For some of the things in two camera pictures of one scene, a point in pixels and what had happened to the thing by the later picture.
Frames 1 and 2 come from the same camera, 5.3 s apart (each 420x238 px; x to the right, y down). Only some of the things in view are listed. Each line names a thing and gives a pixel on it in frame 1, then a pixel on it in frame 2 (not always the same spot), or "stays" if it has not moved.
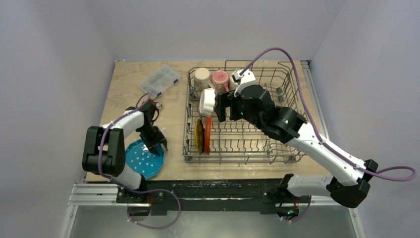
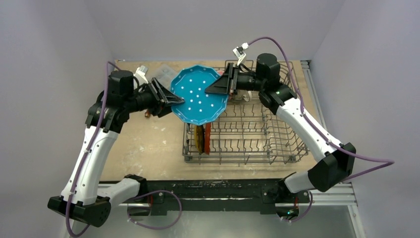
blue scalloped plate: x=139 y=158 → x=199 y=107
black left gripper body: x=151 y=137 → x=145 y=99
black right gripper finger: x=223 y=101 → x=222 y=86
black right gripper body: x=222 y=106 → x=234 y=79
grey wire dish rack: x=206 y=140 stays
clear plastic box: x=159 y=81 stays
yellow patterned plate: x=199 y=136 stays
